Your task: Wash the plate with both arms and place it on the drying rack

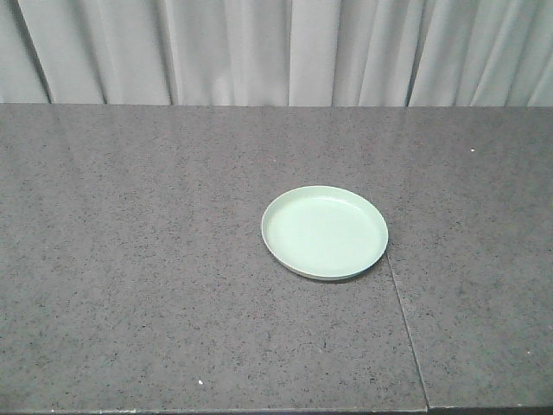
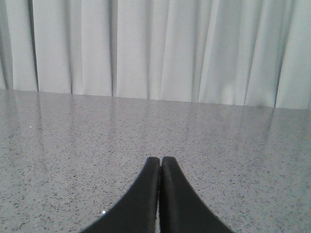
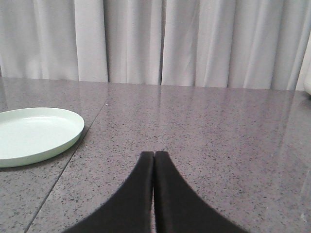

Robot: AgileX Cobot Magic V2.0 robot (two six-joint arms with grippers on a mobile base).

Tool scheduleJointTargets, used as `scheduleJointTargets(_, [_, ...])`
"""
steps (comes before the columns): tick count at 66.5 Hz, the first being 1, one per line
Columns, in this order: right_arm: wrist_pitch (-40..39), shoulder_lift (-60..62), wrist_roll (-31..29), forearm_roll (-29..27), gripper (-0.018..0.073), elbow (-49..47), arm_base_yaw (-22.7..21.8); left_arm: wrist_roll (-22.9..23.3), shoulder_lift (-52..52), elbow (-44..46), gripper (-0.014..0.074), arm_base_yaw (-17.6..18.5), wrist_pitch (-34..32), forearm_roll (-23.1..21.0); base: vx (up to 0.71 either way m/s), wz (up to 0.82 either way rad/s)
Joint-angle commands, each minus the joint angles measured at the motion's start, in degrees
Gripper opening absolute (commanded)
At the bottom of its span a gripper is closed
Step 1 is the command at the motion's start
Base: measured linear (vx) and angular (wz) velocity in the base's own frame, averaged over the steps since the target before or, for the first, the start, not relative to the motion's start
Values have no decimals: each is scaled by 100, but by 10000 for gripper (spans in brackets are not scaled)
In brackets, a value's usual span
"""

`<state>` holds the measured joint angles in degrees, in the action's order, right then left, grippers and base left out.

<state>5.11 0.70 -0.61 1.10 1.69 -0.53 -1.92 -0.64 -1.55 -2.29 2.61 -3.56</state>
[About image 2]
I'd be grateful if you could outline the white pleated curtain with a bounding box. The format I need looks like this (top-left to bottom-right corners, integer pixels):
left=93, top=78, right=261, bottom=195
left=0, top=0, right=311, bottom=109

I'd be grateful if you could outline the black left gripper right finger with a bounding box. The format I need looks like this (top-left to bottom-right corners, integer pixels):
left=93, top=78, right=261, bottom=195
left=159, top=156, right=232, bottom=233

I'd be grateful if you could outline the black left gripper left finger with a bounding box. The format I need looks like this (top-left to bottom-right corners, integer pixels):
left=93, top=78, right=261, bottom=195
left=84, top=157, right=160, bottom=233

